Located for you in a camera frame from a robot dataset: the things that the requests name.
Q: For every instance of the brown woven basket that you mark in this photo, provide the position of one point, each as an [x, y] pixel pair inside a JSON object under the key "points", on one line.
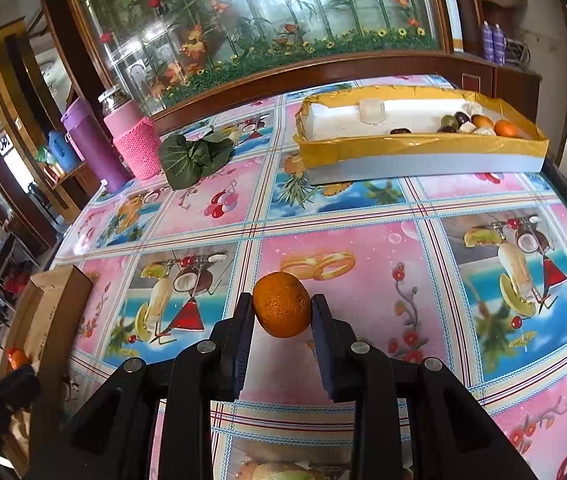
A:
{"points": [[501, 0]]}

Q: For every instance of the small beige sugarcane piece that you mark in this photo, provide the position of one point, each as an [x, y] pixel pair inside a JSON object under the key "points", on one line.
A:
{"points": [[483, 131]]}

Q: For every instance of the purple thermos flask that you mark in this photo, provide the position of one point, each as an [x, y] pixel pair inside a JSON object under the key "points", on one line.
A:
{"points": [[93, 147]]}

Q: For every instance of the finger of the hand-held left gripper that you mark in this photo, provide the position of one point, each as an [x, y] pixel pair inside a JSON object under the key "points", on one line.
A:
{"points": [[15, 390]]}

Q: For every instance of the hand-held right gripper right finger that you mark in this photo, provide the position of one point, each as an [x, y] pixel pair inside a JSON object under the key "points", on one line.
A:
{"points": [[323, 345]]}

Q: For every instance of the green artificial leaf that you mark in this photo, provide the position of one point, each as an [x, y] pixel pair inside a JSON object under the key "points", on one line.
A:
{"points": [[193, 157]]}

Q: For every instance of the red date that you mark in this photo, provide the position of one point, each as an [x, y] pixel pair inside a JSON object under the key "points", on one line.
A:
{"points": [[401, 131]]}

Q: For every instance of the blue plastic jug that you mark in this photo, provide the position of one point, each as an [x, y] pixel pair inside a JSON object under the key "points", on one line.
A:
{"points": [[60, 150]]}

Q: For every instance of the white foam block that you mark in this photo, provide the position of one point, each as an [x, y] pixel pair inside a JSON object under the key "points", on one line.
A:
{"points": [[371, 110]]}

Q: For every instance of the glass case with artificial flowers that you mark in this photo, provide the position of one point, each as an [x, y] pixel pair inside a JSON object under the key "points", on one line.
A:
{"points": [[263, 10]]}

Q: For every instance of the white and gold roll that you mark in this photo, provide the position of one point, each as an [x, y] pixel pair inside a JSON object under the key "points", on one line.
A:
{"points": [[451, 5]]}

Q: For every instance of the pink knit covered bottle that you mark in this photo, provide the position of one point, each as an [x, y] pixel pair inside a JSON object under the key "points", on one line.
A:
{"points": [[133, 135]]}

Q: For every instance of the yellow taped white box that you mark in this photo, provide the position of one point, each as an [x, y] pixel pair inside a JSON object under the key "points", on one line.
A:
{"points": [[413, 157]]}

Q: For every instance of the purple spray can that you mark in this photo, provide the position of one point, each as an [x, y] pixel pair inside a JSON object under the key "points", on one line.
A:
{"points": [[499, 42], [487, 40]]}

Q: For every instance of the brown cardboard box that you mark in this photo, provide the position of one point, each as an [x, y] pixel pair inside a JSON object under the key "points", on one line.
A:
{"points": [[58, 310]]}

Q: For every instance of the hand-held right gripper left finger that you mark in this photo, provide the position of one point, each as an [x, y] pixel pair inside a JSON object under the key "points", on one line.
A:
{"points": [[246, 345]]}

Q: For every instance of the green fruit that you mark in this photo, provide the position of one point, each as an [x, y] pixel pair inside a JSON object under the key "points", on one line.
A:
{"points": [[447, 120]]}

